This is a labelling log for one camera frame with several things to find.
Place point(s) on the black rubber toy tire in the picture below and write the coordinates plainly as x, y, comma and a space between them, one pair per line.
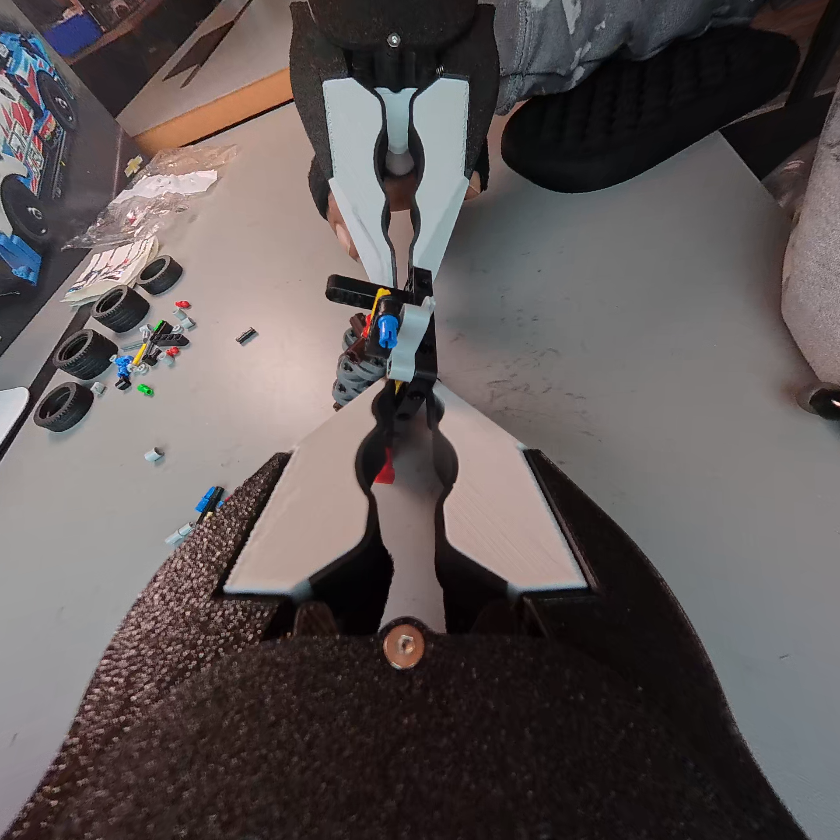
134, 315
172, 279
98, 364
75, 420

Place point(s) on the person's grey patterned hoodie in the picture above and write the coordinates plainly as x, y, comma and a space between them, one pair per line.
817, 262

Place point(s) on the black pad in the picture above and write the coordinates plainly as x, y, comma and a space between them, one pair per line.
200, 52

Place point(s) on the grey desk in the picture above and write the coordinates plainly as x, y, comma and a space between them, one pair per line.
590, 328

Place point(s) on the person's right hand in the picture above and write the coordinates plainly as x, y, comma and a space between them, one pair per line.
344, 239

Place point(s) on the pile of small lego pins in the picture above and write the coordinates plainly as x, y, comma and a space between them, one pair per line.
210, 499

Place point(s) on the black chair armrest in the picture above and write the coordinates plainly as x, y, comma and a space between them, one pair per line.
623, 124

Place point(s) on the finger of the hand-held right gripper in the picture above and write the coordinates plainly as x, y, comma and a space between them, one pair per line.
351, 151
446, 164

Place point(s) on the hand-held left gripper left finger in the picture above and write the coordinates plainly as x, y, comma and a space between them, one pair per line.
302, 525

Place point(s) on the grey table with wooden edge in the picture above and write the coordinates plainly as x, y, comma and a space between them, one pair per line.
262, 39

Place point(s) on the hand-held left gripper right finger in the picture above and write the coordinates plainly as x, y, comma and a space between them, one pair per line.
512, 525

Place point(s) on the toy race car box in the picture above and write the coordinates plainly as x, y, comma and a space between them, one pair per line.
39, 164

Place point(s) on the multicoloured lego assembly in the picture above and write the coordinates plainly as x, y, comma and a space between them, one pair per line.
407, 328

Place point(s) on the person's right forearm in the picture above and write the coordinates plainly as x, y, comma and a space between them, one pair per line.
577, 46

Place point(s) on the sticker sheet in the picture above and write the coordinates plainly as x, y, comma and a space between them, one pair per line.
111, 269

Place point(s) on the scatter of mixed lego pieces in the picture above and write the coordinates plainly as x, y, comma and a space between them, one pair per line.
164, 338

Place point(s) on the empty clear plastic bag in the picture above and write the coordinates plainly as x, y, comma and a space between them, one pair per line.
170, 184

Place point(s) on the small black lego connector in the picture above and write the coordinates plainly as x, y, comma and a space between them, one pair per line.
246, 335

